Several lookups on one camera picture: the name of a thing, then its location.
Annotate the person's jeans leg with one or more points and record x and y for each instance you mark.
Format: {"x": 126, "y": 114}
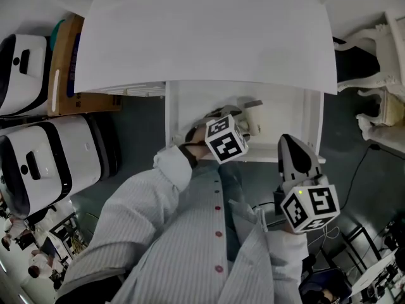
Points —
{"x": 232, "y": 201}

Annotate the person's right forearm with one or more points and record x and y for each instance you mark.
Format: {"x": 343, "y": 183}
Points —
{"x": 284, "y": 255}

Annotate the teal round object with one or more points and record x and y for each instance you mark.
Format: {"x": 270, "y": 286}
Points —
{"x": 57, "y": 28}

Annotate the large white black robot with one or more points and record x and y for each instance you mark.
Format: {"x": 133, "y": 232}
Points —
{"x": 60, "y": 157}

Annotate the white chest of drawers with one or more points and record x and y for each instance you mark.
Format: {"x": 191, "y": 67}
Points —
{"x": 202, "y": 36}

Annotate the small white black robot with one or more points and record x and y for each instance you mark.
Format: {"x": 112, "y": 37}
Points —
{"x": 28, "y": 74}

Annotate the ornate white vanity table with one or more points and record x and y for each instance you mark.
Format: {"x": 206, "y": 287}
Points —
{"x": 389, "y": 46}

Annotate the brown cardboard box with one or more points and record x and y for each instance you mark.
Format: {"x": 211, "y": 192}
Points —
{"x": 63, "y": 84}

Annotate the dark blue chair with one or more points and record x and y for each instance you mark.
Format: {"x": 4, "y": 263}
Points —
{"x": 329, "y": 283}

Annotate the ornate white cushioned stool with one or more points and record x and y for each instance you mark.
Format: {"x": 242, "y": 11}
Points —
{"x": 390, "y": 106}

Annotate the striped white shirt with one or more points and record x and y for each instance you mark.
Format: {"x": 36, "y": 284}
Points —
{"x": 190, "y": 249}

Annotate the cream hair dryer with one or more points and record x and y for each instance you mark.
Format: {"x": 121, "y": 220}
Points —
{"x": 257, "y": 119}

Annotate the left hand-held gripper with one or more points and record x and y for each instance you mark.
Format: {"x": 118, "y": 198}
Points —
{"x": 226, "y": 141}

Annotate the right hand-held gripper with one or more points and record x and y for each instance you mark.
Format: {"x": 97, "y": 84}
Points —
{"x": 316, "y": 206}

